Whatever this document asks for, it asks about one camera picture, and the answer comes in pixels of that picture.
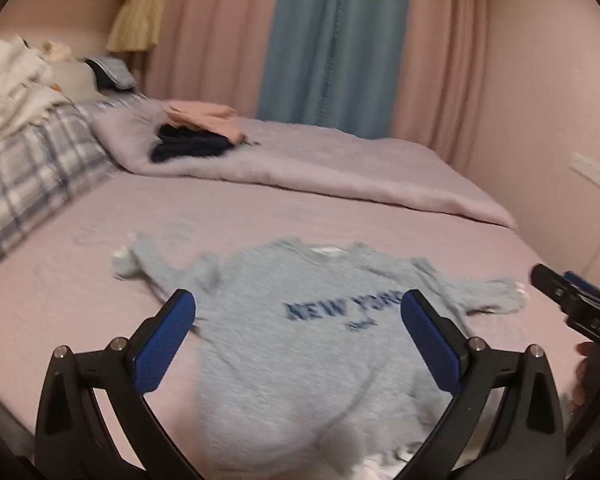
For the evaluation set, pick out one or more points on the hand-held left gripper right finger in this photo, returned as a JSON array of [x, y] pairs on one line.
[[430, 345]]

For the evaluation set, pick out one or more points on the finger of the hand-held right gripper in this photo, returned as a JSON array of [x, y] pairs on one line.
[[550, 284], [582, 281]]

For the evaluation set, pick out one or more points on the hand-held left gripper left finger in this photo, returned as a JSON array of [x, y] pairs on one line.
[[165, 345]]

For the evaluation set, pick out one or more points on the grey sweatshirt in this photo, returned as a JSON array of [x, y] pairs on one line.
[[300, 360]]

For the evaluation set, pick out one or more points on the navy folded clothes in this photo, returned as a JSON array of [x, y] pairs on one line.
[[190, 147]]

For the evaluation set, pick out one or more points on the peach folded clothes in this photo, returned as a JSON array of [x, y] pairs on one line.
[[205, 115]]

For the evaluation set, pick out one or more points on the person's right hand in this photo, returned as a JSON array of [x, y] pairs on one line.
[[581, 367]]

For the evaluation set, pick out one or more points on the pink bed sheet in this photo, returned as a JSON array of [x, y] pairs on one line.
[[330, 220]]

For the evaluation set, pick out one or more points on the pink duvet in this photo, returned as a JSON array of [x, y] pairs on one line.
[[330, 160]]

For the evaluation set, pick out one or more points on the pink curtain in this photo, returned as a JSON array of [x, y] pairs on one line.
[[440, 60], [210, 35]]

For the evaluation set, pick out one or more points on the striped blue pillow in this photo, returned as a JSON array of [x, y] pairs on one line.
[[112, 72]]

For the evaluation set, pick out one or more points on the white cloth pile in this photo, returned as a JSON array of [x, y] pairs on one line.
[[5, 85]]

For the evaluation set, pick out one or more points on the cream soft toy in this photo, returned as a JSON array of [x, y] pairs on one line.
[[57, 51]]

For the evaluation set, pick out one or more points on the blue curtain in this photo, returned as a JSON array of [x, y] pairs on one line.
[[330, 45]]

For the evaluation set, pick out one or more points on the yellow pleated cloth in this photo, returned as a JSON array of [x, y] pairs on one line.
[[135, 25]]

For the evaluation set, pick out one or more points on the white wall outlet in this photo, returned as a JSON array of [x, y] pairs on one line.
[[595, 172]]

